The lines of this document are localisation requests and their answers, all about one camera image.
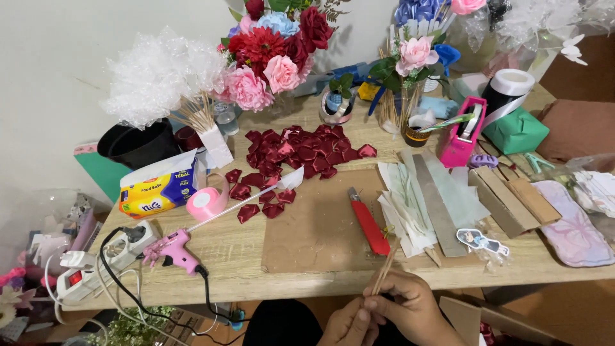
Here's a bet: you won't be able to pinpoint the person's right hand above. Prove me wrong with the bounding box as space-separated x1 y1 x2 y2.
363 269 463 346

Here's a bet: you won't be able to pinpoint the person's left hand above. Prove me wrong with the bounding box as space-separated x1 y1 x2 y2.
317 295 386 346

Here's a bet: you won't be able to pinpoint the bundle of wooden skewers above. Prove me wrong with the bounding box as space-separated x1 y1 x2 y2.
370 238 402 297

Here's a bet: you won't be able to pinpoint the person's black trousers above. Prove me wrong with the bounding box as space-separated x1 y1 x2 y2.
242 298 406 346

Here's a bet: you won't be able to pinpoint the cardboard box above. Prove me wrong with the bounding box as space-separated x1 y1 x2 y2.
439 296 560 346

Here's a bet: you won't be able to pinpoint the cartoon figure sticker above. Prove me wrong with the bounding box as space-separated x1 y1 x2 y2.
456 228 510 257

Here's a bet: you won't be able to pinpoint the red utility knife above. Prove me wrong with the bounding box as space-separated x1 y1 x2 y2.
347 186 391 256

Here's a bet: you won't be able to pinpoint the pile of white paper strips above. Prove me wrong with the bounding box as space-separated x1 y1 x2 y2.
377 148 492 259

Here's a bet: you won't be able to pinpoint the metal ruler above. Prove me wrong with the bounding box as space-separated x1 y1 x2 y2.
412 154 468 258

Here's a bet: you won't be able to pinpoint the brown cardboard work mat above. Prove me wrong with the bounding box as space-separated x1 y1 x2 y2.
261 168 400 275

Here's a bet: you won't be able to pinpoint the brown cardboard pieces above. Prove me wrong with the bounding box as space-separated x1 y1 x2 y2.
468 165 563 240

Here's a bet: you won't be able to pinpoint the white ribbon piece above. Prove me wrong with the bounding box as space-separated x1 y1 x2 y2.
276 166 305 191

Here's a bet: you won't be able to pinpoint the purple hair claw clip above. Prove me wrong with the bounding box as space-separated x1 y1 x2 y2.
468 153 499 169

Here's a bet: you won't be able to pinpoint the white glue stick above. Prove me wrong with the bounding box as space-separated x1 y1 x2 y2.
186 185 280 234

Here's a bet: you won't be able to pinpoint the pink tape dispenser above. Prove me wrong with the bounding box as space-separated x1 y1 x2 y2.
436 95 488 168

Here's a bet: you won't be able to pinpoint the brown cup with striped straws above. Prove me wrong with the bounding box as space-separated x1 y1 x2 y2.
402 113 475 149

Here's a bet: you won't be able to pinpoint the pink floral fabric pouch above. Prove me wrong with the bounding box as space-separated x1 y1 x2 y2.
532 180 615 268

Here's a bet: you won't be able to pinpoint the pile of red satin petals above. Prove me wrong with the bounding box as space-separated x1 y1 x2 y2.
225 125 378 225

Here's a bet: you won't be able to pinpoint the pink hot glue gun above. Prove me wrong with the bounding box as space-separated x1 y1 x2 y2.
142 228 203 276

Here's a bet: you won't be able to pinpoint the pink ribbon roll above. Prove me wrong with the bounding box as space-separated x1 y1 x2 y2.
185 174 231 223

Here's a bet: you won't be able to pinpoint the teal plastic clip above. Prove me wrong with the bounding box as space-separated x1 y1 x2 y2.
523 152 556 175

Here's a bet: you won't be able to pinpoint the glass jar with sticks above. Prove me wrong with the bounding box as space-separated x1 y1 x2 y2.
378 81 426 136

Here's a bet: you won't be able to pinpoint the green wrapped box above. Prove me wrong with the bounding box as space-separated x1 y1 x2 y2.
482 107 550 156

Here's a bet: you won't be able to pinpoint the light blue cloth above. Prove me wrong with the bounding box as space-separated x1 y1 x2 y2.
419 95 460 120

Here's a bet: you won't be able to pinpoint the green leafy plant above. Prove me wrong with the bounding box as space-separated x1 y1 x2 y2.
88 306 176 346

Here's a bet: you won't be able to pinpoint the clear bag of papers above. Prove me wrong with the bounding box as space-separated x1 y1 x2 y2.
566 153 615 232

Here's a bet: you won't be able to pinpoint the stacked tape rolls with sprig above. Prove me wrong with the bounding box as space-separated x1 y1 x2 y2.
319 72 359 126

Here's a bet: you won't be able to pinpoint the white box of skewers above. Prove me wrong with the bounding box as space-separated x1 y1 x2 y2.
168 91 235 169

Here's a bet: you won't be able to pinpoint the yellow small box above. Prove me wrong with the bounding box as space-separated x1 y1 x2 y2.
357 81 381 102

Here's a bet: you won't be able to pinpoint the yellow blue tissue pack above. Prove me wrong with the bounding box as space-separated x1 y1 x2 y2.
118 149 201 220

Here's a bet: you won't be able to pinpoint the small clear bottle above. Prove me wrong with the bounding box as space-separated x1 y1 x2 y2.
213 102 240 137

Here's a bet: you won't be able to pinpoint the white satin ribbon roll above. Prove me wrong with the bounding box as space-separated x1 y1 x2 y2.
480 68 536 129

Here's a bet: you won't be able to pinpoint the white power strip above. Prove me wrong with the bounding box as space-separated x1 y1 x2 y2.
56 220 160 304

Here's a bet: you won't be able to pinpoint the dark red ribbon roll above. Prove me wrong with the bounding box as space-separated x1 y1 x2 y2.
174 126 205 153

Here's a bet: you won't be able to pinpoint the pink rose arrangement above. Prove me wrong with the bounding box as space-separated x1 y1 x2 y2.
369 19 462 94

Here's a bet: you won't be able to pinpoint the black plastic pots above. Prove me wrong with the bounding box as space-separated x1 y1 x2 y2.
97 119 181 170

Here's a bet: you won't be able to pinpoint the red pink artificial flower bouquet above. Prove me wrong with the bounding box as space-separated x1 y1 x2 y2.
215 0 352 115

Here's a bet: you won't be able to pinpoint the green board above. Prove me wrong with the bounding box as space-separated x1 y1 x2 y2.
73 142 131 203

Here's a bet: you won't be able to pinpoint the blue ribbon flower bouquet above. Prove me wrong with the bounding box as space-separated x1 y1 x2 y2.
393 0 453 28

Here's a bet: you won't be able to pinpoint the white paper butterfly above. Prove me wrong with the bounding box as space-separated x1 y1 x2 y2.
560 34 589 67

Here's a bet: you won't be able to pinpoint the white wrapped bouquet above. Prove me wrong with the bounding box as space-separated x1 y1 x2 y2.
446 0 615 74

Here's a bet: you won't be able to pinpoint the heap of craft supplies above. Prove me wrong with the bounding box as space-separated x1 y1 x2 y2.
0 189 105 346

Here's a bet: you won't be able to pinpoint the white crinkled cellophane bundle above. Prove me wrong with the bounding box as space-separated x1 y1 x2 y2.
99 26 229 130

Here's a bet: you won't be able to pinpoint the black glue gun cable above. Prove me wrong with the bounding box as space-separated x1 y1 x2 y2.
98 226 251 346

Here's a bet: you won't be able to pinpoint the white power cable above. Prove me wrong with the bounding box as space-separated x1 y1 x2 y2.
44 255 219 346

